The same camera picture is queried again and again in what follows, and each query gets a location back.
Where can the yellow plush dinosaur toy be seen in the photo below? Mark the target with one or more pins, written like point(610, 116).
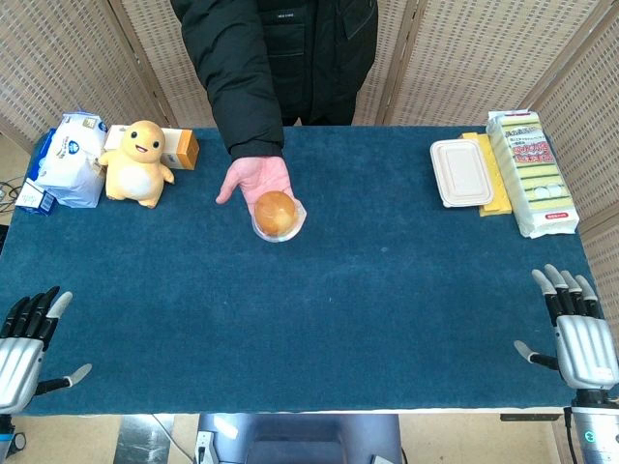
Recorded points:
point(138, 166)

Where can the beige lidded food container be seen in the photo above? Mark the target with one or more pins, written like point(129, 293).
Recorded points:
point(462, 173)

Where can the small blue white carton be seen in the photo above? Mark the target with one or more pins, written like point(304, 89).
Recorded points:
point(35, 199)

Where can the packaged yellow green sponges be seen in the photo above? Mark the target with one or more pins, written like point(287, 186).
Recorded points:
point(532, 179)

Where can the robot base body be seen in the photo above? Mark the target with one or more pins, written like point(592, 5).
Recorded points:
point(300, 437)

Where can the glass of orange-brown liquid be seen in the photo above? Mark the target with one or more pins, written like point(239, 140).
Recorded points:
point(276, 213)

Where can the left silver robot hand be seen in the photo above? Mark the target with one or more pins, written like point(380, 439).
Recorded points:
point(17, 360)

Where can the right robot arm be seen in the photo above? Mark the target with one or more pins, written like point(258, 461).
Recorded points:
point(594, 430)

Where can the person's bare hand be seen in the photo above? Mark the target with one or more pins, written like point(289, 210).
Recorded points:
point(254, 176)

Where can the white tissue pack bag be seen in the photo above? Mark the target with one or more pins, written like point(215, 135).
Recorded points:
point(72, 162)

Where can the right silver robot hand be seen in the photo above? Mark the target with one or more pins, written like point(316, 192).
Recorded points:
point(582, 348)

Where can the white and orange box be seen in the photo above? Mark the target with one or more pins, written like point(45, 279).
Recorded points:
point(181, 147)

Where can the yellow sponge cloth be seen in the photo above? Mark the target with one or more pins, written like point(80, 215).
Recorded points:
point(491, 193)

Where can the wicker folding screen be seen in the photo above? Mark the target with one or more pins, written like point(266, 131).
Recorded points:
point(508, 53)

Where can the person in black jacket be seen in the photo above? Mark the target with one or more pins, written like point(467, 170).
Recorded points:
point(275, 63)

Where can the blue table cloth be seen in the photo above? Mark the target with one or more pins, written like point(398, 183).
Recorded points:
point(300, 290)

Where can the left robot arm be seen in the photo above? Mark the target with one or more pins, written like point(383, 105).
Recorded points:
point(6, 435)

